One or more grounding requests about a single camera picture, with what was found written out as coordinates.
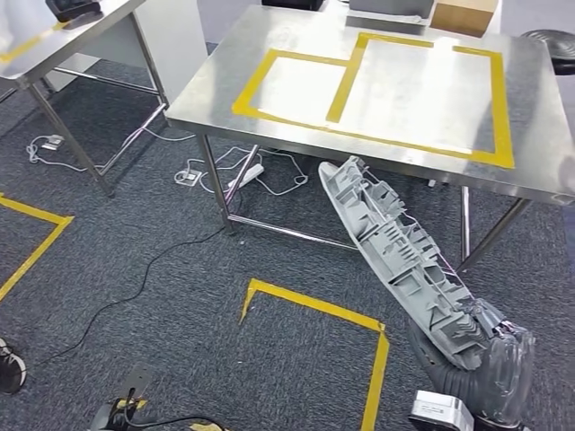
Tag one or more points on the white power strip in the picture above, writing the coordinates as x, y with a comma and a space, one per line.
247, 176

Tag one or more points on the stainless steel side table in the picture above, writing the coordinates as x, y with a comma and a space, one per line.
90, 24

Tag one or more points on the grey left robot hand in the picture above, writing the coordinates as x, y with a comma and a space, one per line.
107, 419

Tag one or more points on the black tray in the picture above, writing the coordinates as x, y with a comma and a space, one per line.
72, 9

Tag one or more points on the black round stool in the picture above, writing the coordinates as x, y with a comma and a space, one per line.
552, 50

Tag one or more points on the grey laptop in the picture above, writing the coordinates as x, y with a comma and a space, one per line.
386, 6

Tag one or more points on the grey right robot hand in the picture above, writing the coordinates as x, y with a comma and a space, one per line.
508, 369

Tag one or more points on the yellow tape strip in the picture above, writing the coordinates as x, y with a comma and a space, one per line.
26, 44

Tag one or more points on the yellow floor tape marking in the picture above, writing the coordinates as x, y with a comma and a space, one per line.
35, 210
314, 304

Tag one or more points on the stainless steel workbench table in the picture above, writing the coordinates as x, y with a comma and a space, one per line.
215, 107

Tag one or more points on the brown cardboard box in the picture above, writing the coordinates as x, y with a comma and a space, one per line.
462, 18

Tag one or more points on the grey plastic wheel hubcap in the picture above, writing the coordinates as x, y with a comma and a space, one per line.
395, 262

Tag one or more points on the white cabinet panel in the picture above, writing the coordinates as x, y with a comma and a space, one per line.
180, 47

